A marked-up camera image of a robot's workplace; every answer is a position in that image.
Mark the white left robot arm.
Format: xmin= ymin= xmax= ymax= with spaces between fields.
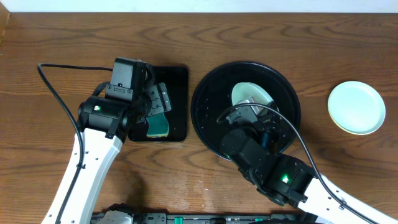
xmin=43 ymin=83 xmax=172 ymax=223

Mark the green yellow sponge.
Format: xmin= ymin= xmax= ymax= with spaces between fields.
xmin=146 ymin=113 xmax=170 ymax=138

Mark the black rectangular tray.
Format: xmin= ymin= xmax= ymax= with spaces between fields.
xmin=128 ymin=66 xmax=188 ymax=142

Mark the yellow plate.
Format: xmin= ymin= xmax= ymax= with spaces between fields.
xmin=329 ymin=113 xmax=373 ymax=136

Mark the light blue plate with stain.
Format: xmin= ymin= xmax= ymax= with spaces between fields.
xmin=231 ymin=82 xmax=274 ymax=105

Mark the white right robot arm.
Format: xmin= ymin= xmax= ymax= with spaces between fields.
xmin=217 ymin=107 xmax=397 ymax=223

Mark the black round tray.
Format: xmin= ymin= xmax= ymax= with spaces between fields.
xmin=190 ymin=62 xmax=301 ymax=159

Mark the pale green plate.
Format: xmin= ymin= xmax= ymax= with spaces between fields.
xmin=327 ymin=81 xmax=386 ymax=132

